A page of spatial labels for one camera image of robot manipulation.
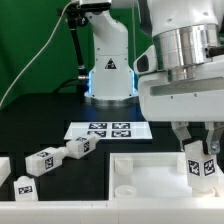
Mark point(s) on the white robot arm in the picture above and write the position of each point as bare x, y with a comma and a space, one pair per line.
181, 75

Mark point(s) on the black camera on mount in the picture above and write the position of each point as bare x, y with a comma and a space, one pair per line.
95, 5

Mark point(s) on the white square tabletop part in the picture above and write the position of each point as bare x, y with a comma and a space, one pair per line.
153, 175

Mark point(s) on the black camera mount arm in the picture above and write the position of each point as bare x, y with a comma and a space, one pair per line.
75, 17

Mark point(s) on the white front fence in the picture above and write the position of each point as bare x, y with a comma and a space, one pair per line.
149, 211

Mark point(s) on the white marker sheet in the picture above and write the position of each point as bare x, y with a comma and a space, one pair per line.
111, 130

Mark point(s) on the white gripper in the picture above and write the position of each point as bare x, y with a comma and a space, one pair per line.
197, 100

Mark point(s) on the white left fence block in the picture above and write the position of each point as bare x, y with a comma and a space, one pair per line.
5, 169

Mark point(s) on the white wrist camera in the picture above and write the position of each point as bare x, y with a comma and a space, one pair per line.
147, 62

